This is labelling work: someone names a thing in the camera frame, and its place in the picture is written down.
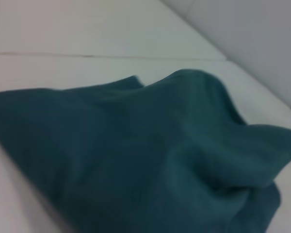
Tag teal T-shirt white print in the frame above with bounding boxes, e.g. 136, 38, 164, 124
0, 68, 291, 233

